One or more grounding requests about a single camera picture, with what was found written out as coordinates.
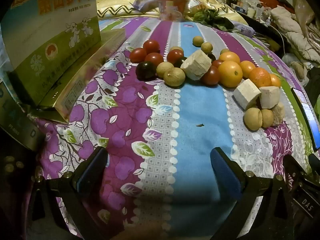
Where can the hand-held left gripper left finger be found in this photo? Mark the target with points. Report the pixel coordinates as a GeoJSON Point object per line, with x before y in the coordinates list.
{"type": "Point", "coordinates": [85, 178]}

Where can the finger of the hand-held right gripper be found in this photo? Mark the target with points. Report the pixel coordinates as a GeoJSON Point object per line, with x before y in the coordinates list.
{"type": "Point", "coordinates": [315, 163]}
{"type": "Point", "coordinates": [296, 171]}

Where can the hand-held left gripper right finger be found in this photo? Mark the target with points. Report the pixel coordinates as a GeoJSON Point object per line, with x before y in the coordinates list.
{"type": "Point", "coordinates": [222, 172]}

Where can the dark purple cherry tomato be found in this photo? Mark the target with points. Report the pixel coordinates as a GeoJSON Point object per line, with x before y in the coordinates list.
{"type": "Point", "coordinates": [211, 56]}
{"type": "Point", "coordinates": [145, 70]}
{"type": "Point", "coordinates": [179, 63]}

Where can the black smartphone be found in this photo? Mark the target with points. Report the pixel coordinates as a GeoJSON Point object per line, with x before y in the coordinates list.
{"type": "Point", "coordinates": [306, 115]}

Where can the floral striped bedsheet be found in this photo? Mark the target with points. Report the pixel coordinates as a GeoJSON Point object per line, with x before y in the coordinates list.
{"type": "Point", "coordinates": [200, 105]}

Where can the small orange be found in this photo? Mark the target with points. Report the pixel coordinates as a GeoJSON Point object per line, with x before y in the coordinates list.
{"type": "Point", "coordinates": [229, 57]}
{"type": "Point", "coordinates": [276, 81]}
{"type": "Point", "coordinates": [230, 75]}
{"type": "Point", "coordinates": [260, 77]}
{"type": "Point", "coordinates": [247, 68]}

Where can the golden flat carton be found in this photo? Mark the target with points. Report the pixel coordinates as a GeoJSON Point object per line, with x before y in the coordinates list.
{"type": "Point", "coordinates": [82, 80]}

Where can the cluster of longans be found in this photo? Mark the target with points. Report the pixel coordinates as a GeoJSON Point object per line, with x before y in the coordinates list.
{"type": "Point", "coordinates": [174, 77]}

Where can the beige padded coat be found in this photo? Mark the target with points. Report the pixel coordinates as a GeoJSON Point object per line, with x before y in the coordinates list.
{"type": "Point", "coordinates": [295, 27]}

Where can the purple snack packet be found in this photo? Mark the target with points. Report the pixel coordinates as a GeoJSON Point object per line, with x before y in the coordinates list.
{"type": "Point", "coordinates": [145, 3]}
{"type": "Point", "coordinates": [245, 30]}

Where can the green leafy vegetable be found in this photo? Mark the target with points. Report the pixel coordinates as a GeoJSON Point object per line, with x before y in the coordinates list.
{"type": "Point", "coordinates": [220, 21]}

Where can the blue green printed carton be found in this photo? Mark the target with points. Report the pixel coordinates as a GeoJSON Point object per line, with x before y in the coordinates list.
{"type": "Point", "coordinates": [50, 30]}

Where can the nightstand clutter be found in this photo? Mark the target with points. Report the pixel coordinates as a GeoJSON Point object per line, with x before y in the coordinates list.
{"type": "Point", "coordinates": [250, 7]}

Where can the clear plastic snack bag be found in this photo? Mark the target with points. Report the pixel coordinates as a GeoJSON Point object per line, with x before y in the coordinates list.
{"type": "Point", "coordinates": [200, 6]}

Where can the cream zigzag quilt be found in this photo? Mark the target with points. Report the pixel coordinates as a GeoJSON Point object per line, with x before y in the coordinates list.
{"type": "Point", "coordinates": [117, 6]}

